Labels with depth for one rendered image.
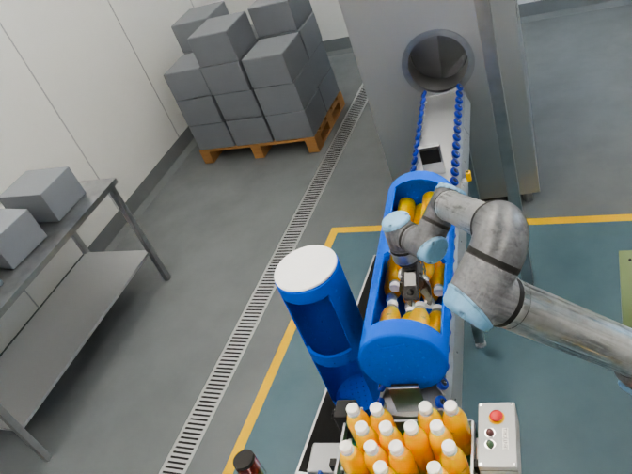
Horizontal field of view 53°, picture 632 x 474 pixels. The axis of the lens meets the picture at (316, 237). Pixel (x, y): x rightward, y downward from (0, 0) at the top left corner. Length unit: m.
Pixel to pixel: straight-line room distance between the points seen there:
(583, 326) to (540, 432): 1.71
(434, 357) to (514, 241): 0.79
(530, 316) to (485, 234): 0.20
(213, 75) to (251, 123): 0.52
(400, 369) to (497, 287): 0.84
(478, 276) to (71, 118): 4.56
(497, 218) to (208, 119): 4.67
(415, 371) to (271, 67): 3.60
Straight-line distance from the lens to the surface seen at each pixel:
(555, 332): 1.46
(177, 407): 3.93
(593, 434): 3.17
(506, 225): 1.33
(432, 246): 1.85
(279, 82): 5.31
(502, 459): 1.83
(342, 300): 2.67
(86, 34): 5.84
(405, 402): 2.13
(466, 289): 1.32
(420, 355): 2.04
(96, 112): 5.73
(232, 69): 5.43
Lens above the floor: 2.66
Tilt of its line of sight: 36 degrees down
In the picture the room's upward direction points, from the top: 23 degrees counter-clockwise
